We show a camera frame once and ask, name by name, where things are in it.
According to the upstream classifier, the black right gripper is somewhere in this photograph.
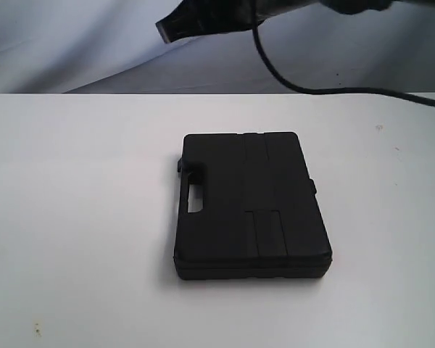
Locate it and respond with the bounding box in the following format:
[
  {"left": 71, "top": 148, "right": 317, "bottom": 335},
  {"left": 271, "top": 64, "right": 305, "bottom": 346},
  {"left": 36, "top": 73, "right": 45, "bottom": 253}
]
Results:
[{"left": 154, "top": 0, "right": 265, "bottom": 45}]

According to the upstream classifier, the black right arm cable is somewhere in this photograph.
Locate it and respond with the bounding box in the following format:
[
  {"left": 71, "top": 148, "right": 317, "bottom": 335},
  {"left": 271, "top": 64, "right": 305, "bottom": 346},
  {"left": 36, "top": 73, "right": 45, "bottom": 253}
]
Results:
[{"left": 251, "top": 0, "right": 435, "bottom": 109}]

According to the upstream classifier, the black plastic tool case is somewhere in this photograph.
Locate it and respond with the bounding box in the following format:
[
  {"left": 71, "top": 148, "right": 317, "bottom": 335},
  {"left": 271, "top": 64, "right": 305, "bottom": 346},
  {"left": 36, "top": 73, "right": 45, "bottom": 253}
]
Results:
[{"left": 173, "top": 132, "right": 333, "bottom": 281}]

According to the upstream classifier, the white backdrop cloth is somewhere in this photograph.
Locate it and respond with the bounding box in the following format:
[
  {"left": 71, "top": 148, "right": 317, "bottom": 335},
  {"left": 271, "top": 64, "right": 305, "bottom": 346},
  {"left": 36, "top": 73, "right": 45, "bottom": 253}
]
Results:
[{"left": 0, "top": 1, "right": 435, "bottom": 94}]

